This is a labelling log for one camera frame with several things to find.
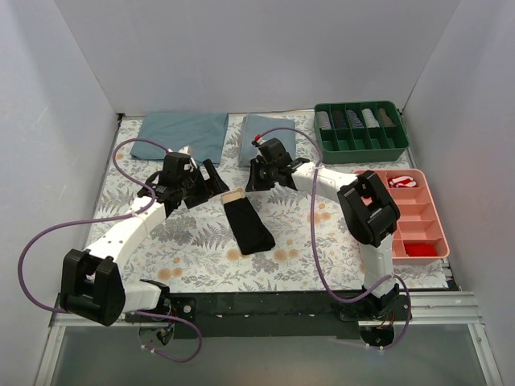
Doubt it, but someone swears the white striped rolled sock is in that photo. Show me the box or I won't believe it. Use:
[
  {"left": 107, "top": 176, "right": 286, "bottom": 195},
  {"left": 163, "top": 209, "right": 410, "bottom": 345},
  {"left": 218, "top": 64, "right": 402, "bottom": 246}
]
[{"left": 315, "top": 111, "right": 332, "bottom": 130}]

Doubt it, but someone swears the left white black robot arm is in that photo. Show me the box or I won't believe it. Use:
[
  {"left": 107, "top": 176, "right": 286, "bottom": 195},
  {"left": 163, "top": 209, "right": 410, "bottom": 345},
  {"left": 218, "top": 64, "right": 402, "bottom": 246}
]
[{"left": 60, "top": 152, "right": 229, "bottom": 326}]

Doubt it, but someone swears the aluminium frame rail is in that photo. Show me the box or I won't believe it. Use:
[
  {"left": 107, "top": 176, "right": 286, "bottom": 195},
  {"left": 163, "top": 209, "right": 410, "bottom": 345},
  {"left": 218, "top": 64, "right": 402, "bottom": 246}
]
[{"left": 50, "top": 291, "right": 484, "bottom": 327}]

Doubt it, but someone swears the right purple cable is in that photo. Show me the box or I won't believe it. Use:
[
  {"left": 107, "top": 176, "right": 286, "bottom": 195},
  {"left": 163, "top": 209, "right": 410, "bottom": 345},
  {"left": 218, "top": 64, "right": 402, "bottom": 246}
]
[{"left": 257, "top": 126, "right": 412, "bottom": 351}]

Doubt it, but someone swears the pink divided organizer box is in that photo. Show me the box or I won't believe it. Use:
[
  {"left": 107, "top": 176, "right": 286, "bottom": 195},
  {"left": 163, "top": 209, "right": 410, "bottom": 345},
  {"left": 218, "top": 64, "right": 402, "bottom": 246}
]
[{"left": 375, "top": 169, "right": 450, "bottom": 265}]

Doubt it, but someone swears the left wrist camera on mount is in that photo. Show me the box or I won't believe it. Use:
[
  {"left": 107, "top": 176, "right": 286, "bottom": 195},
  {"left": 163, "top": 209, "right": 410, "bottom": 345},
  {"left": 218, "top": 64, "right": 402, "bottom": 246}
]
[{"left": 179, "top": 146, "right": 196, "bottom": 167}]

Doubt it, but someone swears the grey blue folded cloth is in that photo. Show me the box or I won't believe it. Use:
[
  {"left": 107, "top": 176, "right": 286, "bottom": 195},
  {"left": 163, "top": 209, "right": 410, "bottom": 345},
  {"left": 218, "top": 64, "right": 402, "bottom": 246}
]
[{"left": 237, "top": 114, "right": 296, "bottom": 167}]

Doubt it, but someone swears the blue striped rolled sock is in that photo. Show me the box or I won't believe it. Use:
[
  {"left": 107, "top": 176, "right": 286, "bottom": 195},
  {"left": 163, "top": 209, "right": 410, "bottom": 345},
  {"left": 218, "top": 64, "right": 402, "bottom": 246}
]
[{"left": 346, "top": 109, "right": 365, "bottom": 129}]

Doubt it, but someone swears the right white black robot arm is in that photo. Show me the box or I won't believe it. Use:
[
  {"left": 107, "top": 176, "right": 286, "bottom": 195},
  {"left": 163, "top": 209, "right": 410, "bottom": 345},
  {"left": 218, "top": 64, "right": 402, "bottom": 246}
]
[{"left": 245, "top": 135, "right": 400, "bottom": 320}]

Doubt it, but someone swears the grey white rolled sock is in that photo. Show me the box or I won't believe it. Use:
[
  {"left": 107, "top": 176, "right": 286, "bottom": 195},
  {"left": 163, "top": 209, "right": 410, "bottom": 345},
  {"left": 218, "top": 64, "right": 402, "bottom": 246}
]
[{"left": 362, "top": 109, "right": 380, "bottom": 128}]

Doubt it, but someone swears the floral patterned table mat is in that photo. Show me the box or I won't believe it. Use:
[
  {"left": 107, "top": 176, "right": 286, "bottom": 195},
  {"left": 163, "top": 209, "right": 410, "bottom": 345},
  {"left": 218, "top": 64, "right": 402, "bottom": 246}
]
[{"left": 95, "top": 114, "right": 448, "bottom": 293}]

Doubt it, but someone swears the teal folded cloth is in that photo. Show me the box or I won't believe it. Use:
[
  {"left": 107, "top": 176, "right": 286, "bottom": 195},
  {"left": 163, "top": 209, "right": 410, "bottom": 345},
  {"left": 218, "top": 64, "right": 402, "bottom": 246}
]
[{"left": 130, "top": 112, "right": 229, "bottom": 165}]

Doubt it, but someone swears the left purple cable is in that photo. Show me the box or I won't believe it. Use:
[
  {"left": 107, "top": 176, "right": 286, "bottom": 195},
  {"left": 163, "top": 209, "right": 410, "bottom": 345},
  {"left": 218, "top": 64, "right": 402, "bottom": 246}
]
[{"left": 16, "top": 138, "right": 203, "bottom": 363}]

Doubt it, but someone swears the red white striped rolled garment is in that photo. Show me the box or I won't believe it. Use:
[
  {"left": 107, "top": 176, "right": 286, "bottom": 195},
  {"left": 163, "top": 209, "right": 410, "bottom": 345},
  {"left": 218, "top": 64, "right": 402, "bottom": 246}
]
[{"left": 387, "top": 175, "right": 418, "bottom": 189}]

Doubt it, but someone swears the purple cable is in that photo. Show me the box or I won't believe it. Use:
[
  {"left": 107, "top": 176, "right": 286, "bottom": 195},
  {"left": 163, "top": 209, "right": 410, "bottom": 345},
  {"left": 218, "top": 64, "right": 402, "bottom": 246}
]
[
  {"left": 16, "top": 138, "right": 203, "bottom": 363},
  {"left": 257, "top": 126, "right": 412, "bottom": 351}
]

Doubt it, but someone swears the brown rolled sock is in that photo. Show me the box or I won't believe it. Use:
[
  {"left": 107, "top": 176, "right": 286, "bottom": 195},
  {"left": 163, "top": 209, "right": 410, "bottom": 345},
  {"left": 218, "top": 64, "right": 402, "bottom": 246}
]
[{"left": 378, "top": 108, "right": 395, "bottom": 127}]

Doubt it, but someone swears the black rolled sock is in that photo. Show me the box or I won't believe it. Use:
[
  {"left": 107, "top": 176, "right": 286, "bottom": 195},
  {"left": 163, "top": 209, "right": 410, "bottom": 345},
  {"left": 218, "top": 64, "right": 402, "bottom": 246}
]
[{"left": 331, "top": 110, "right": 348, "bottom": 129}]

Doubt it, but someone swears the green divided organizer box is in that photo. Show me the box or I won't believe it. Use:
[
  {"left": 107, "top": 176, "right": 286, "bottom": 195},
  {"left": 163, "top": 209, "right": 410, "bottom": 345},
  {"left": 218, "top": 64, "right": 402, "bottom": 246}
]
[{"left": 313, "top": 101, "right": 410, "bottom": 164}]

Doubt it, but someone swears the black underwear beige waistband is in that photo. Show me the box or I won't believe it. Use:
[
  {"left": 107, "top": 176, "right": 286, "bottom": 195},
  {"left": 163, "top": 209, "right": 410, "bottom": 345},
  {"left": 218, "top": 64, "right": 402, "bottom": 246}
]
[{"left": 220, "top": 189, "right": 275, "bottom": 255}]

